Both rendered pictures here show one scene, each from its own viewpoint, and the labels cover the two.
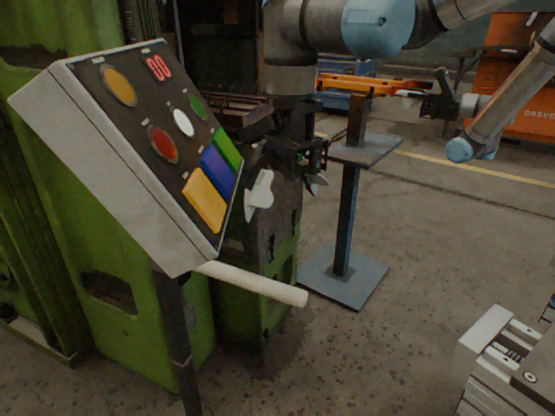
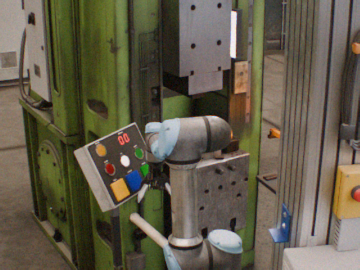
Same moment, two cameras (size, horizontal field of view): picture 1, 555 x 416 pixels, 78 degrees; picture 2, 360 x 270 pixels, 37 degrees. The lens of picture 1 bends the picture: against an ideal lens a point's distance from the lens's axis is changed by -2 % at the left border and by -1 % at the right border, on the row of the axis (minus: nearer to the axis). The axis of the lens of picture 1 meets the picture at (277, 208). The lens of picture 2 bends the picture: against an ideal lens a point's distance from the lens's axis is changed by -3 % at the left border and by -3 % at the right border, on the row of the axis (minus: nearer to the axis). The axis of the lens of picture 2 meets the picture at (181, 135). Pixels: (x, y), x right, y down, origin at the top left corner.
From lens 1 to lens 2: 1.82 m
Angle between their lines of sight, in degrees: 30
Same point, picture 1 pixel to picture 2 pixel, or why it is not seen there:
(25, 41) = (98, 98)
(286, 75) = (148, 155)
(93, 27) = (116, 109)
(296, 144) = (152, 178)
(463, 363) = not seen: outside the picture
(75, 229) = not seen: hidden behind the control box
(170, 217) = (103, 191)
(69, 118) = (85, 159)
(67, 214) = not seen: hidden behind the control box
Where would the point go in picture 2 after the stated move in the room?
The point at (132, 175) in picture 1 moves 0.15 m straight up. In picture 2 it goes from (96, 177) to (93, 143)
